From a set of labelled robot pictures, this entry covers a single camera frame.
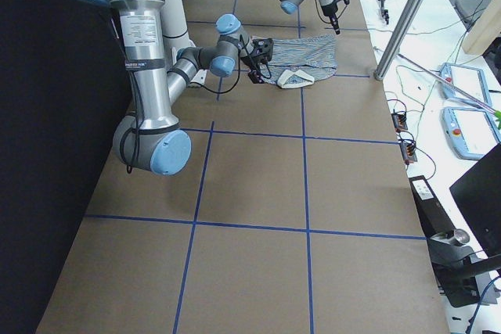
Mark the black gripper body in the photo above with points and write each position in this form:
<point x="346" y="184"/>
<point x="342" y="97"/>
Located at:
<point x="329" y="12"/>
<point x="249" y="61"/>

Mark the navy white striped polo shirt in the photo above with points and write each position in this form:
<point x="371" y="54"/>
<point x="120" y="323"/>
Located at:
<point x="301" y="62"/>

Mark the orange terminal block far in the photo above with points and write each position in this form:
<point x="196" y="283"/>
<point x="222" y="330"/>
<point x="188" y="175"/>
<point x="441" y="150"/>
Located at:
<point x="399" y="121"/>

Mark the orange terminal block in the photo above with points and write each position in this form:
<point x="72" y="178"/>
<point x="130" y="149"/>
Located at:
<point x="399" y="121"/>
<point x="408" y="151"/>

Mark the orange terminal block near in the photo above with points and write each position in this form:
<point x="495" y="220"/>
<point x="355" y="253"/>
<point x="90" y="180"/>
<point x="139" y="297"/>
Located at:
<point x="408" y="151"/>

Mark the far blue teach pendant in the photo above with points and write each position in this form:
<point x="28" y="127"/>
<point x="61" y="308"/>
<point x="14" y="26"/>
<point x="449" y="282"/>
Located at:
<point x="471" y="80"/>

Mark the blue teach pendant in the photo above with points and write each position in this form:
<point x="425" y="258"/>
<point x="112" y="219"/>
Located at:
<point x="471" y="80"/>
<point x="471" y="133"/>

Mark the near blue teach pendant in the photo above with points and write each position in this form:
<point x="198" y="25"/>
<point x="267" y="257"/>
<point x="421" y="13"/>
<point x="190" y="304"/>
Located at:
<point x="471" y="133"/>

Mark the black power box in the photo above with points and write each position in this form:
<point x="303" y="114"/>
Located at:
<point x="432" y="215"/>

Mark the black monitor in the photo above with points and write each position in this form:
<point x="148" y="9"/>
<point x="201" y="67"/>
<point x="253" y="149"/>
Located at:
<point x="477" y="196"/>

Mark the metal cylinder cup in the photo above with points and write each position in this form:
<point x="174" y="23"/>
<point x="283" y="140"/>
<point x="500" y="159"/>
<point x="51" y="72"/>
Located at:
<point x="459" y="237"/>

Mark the aluminium frame post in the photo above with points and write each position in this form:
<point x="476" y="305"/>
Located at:
<point x="401" y="29"/>

